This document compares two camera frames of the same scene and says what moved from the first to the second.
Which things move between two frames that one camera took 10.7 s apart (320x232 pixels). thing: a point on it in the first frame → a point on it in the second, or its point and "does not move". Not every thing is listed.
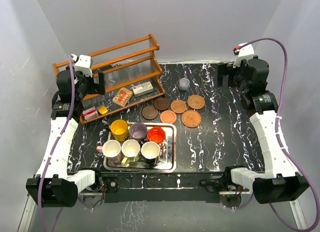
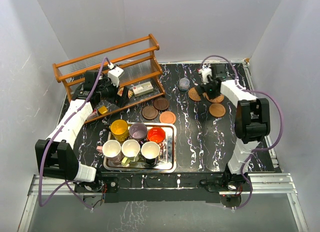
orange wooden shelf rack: (133, 74) does not move
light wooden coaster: (168, 116) does not move
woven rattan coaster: (196, 101) → (194, 94)
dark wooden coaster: (149, 113) does not move
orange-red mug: (156, 134) does not move
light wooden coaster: (178, 106) → (217, 110)
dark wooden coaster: (161, 104) does not move
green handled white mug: (131, 149) does not move
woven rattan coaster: (191, 118) → (218, 99)
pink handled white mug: (111, 149) does not move
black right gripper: (223, 70) → (202, 88)
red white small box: (89, 114) does not move
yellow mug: (119, 128) does not move
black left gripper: (99, 88) → (122, 101)
